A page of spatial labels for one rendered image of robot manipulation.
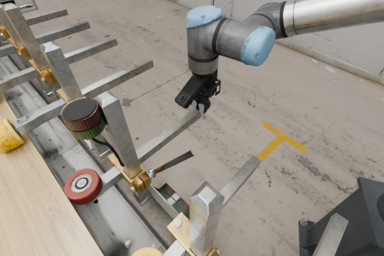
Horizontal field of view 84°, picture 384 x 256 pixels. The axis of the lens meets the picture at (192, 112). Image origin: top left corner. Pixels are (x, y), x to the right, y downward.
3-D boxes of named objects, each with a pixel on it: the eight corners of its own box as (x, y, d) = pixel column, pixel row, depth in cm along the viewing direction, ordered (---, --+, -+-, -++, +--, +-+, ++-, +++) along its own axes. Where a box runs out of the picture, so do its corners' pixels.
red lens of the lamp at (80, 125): (91, 102, 41) (87, 93, 40) (108, 118, 38) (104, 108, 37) (60, 118, 38) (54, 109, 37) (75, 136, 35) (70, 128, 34)
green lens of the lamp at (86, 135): (95, 111, 43) (92, 103, 41) (111, 127, 40) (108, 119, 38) (66, 127, 40) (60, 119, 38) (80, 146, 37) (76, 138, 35)
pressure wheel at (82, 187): (101, 182, 63) (88, 161, 55) (116, 200, 59) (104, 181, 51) (75, 202, 59) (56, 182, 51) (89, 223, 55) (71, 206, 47)
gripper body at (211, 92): (220, 94, 74) (223, 65, 66) (203, 107, 70) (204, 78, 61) (204, 85, 78) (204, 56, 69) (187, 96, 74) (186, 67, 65)
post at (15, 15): (76, 115, 96) (13, 0, 62) (79, 119, 95) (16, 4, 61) (68, 119, 94) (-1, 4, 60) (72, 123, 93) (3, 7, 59)
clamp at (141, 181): (126, 155, 67) (122, 146, 64) (153, 183, 60) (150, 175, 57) (110, 167, 64) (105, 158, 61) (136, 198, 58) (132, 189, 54)
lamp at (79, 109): (116, 158, 55) (88, 92, 39) (130, 171, 52) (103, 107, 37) (95, 172, 52) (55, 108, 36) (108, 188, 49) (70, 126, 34)
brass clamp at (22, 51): (28, 44, 97) (22, 34, 93) (39, 55, 90) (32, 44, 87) (12, 49, 94) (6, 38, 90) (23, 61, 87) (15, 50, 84)
